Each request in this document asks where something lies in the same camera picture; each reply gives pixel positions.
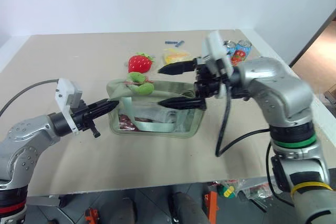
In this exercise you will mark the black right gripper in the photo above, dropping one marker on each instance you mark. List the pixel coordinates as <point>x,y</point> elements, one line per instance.
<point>207,85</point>

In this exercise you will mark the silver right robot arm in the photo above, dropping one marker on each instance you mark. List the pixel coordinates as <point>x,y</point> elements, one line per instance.
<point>275,82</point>

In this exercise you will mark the brown wooden door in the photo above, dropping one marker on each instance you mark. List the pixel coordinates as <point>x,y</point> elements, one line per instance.
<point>315,48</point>

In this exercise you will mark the orange clamp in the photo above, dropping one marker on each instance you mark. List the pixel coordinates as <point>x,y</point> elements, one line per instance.
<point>92,216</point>
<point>211,205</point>

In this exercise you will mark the green pouch with clear window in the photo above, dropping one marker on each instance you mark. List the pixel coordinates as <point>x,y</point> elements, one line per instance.
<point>162,90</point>

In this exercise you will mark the blue and red drink can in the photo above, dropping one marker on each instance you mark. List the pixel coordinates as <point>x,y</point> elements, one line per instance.
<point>240,53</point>

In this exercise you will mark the red strawberry plush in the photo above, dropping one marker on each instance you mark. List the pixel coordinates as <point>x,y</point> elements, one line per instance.
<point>139,63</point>

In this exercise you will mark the clear plastic bag of items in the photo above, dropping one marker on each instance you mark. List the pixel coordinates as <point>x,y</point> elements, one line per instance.
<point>258,190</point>

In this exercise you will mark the short blue clip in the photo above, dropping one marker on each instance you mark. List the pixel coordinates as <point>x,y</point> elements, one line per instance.
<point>180,43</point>

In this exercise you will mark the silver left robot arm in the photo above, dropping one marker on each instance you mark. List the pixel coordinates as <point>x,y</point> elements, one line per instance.
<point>23,140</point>

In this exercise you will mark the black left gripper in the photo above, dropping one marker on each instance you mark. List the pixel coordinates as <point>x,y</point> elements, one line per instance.
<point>83,117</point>

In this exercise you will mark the green and yellow toy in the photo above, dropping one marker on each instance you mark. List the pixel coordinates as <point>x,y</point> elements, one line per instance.
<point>228,192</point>

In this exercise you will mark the red item inside pouch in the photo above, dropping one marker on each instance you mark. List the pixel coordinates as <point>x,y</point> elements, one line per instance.
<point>126,124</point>

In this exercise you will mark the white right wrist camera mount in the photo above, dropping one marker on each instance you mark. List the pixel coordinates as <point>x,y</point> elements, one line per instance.
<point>215,47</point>

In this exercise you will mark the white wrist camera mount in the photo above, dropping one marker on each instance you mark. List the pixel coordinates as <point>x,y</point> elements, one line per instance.
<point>64,90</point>
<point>215,47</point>

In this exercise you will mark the long blue clip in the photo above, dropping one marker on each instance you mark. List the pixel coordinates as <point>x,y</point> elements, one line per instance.
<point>170,42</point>

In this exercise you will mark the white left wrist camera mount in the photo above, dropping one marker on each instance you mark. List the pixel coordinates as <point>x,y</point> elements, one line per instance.
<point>64,90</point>

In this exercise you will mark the yellow snack bag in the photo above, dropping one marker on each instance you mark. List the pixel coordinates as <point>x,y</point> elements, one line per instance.
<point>176,56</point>

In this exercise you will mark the dark rounded shape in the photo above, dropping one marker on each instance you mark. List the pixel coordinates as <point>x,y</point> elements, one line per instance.
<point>127,211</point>
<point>187,208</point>

